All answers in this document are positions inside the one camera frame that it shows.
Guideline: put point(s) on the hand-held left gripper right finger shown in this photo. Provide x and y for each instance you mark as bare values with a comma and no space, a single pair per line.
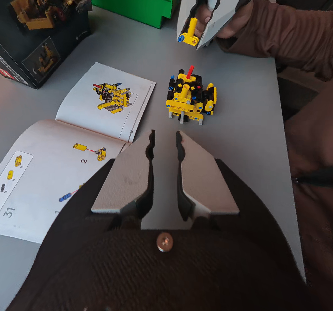
203,183

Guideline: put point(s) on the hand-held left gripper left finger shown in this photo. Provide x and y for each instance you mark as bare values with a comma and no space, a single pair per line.
124,181

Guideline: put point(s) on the yellow lego tube connector piece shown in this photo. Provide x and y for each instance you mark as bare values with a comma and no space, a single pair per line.
193,26

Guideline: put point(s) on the yellow black lego model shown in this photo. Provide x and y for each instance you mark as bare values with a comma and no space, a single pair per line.
186,103

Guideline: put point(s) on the lego instruction booklet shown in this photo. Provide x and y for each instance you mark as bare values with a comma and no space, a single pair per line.
39,147

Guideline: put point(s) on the black lego set box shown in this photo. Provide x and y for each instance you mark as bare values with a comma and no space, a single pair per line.
26,43

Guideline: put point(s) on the person's right hand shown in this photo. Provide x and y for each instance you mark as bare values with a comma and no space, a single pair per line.
239,20

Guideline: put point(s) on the person's brown clothing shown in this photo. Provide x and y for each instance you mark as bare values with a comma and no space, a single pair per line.
312,134

